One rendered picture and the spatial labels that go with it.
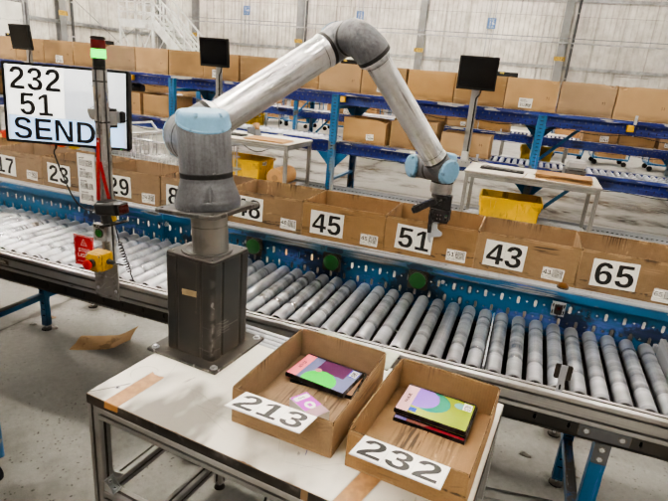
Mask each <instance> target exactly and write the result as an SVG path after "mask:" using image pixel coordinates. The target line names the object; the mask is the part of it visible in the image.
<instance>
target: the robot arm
mask: <svg viewBox="0 0 668 501"><path fill-rule="evenodd" d="M390 50H391V47H390V45H389V43H388V42H387V40H386V39H385V37H384V36H383V35H382V34H381V33H380V32H379V31H378V30H377V29H376V28H375V27H373V26H372V25H371V24H369V23H368V22H366V21H364V20H361V19H358V18H351V19H347V20H343V21H335V22H331V23H329V24H328V25H326V26H325V27H324V28H323V29H322V30H321V32H319V33H318V34H316V35H315V36H314V37H313V38H311V39H310V40H308V41H307V42H305V43H303V44H302V45H300V46H299V47H297V48H296V49H294V50H292V51H291V52H289V53H288V54H286V55H284V56H283V57H281V58H280V59H278V60H277V61H275V62H273V63H272V64H270V65H269V66H267V67H265V68H264V69H262V70H261V71H259V72H258V73H256V74H254V75H253V76H251V77H250V78H248V79H246V80H245V81H243V82H242V83H240V84H238V85H236V86H235V87H233V88H232V89H230V90H228V91H227V92H225V93H224V94H222V95H221V96H219V97H217V98H216V99H214V100H213V101H208V100H204V99H202V100H200V101H198V102H197V103H195V104H193V105H192V106H190V107H187V108H179V109H177V110H176V112H175V113H174V114H172V115H171V116H170V117H169V118H168V119H167V120H166V122H165V123H164V126H163V131H162V136H163V141H164V143H165V146H166V147H167V149H168V150H169V152H170V153H171V154H172V155H174V156H175V157H177V158H178V162H179V175H180V182H179V185H178V189H177V192H176V197H175V199H174V205H175V208H176V209H177V210H180V211H185V212H195V213H210V212H221V211H227V210H232V209H235V208H238V207H239V206H240V205H241V204H242V200H241V195H240V194H239V191H238V188H237V186H236V184H235V181H234V177H233V154H232V132H233V131H234V130H236V129H237V128H239V127H240V126H242V125H243V124H245V123H246V122H248V121H249V120H251V119H252V118H254V117H256V116H257V115H259V114H260V113H262V112H263V111H265V110H266V109H268V108H269V107H271V106H272V105H274V104H275V103H277V102H278V101H280V100H281V99H283V98H285V97H286V96H288V95H289V94H291V93H292V92H294V91H295V90H297V89H298V88H300V87H301V86H303V85H304V84H306V83H308V82H309V81H311V80H313V79H314V78H316V77H317V76H319V75H320V74H322V73H323V72H325V71H326V70H328V69H329V68H331V67H334V66H335V65H337V64H339V63H340V62H342V61H343V60H345V59H346V58H350V57H351V58H353V59H354V60H355V62H356V63H357V64H358V66H359V67H360V69H362V70H367V71H368V73H369V75H370V76H371V78H372V79H373V81H374V83H375V84H376V86H377V88H378V89H379V91H380V92H381V94H382V96H383V97H384V99H385V101H386V102H387V104H388V106H389V107H390V109H391V110H392V112H393V114H394V115H395V117H396V119H397V120H398V122H399V123H400V125H401V127H402V128H403V130H404V132H405V133H406V135H407V136H408V138H409V140H410V141H411V143H412V145H413V146H414V148H415V150H416V151H417V153H418V154H411V155H409V156H408V158H407V160H406V163H405V170H406V173H407V175H408V176H409V177H411V178H423V179H426V180H431V182H430V189H429V190H430V191H431V195H432V196H433V198H431V199H428V200H426V201H423V202H421V203H417V204H414V205H413V206H412V212H413V213H418V212H420V211H421V210H423V209H426V208H428V207H429V208H430V210H429V213H428V224H427V239H428V242H429V243H430V239H431V238H432V237H440V236H441V231H439V230H438V229H437V224H439V223H441V224H447V222H448V221H450V215H451V203H452V199H453V195H451V194H452V188H453V182H454V181H455V180H456V178H457V177H458V174H459V165H458V163H457V155H456V154H453V153H449V152H446V151H445V150H444V149H443V148H442V146H441V144H440V142H439V141H438V139H437V137H436V136H435V134H434V132H433V130H432V129H431V127H430V125H429V123H428V122H427V120H426V118H425V116H424V115H423V113H422V111H421V109H420V108H419V106H418V104H417V102H416V100H415V98H414V97H413V95H412V93H411V91H410V90H409V88H408V86H407V84H406V83H405V81H404V79H403V78H402V76H401V74H400V72H399V71H398V69H397V67H396V65H395V64H394V62H393V60H392V58H391V57H390Z"/></svg>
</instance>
